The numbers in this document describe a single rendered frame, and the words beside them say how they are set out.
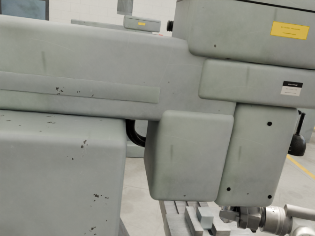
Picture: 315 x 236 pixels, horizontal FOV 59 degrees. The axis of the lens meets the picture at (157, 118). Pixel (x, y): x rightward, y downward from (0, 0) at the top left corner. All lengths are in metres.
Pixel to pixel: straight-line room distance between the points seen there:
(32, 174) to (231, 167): 0.49
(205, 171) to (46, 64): 0.46
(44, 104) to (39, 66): 0.09
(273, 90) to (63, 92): 0.49
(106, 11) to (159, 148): 6.65
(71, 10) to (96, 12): 0.59
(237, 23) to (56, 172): 0.49
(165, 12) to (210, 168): 6.71
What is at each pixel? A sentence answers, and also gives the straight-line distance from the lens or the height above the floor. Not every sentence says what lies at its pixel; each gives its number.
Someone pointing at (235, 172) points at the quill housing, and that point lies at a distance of 0.80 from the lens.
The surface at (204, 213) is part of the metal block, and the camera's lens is 1.19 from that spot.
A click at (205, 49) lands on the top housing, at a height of 1.75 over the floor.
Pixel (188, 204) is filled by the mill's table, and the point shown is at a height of 0.96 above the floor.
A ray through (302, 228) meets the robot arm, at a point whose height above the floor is 1.26.
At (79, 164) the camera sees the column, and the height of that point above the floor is 1.50.
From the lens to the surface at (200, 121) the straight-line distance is 0.68.
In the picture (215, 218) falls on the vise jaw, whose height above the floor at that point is 1.07.
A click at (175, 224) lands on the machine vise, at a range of 1.21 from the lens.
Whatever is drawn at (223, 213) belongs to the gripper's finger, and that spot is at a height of 1.24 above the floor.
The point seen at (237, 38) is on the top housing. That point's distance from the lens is 0.66.
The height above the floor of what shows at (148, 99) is 1.62.
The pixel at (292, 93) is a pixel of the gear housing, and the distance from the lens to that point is 0.76.
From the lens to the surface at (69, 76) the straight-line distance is 0.64.
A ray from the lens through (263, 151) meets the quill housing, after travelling 0.80.
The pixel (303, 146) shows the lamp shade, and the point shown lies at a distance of 0.99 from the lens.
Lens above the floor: 1.78
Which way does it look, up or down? 18 degrees down
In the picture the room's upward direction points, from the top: 8 degrees clockwise
